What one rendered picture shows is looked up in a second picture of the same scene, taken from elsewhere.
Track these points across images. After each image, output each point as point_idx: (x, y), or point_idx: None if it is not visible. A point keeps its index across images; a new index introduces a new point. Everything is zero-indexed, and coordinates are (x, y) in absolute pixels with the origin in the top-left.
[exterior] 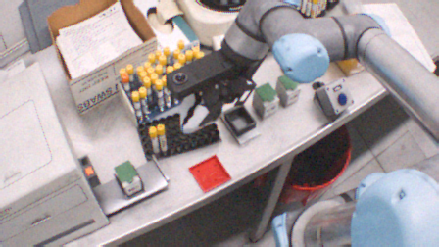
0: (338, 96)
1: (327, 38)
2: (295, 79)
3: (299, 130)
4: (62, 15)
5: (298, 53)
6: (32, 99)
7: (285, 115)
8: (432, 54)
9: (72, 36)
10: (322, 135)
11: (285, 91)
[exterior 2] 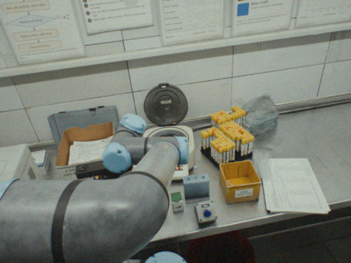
0: (204, 211)
1: (132, 147)
2: (107, 168)
3: (175, 228)
4: (75, 132)
5: (106, 152)
6: (8, 160)
7: (172, 217)
8: (333, 200)
9: (80, 147)
10: (192, 236)
11: (172, 202)
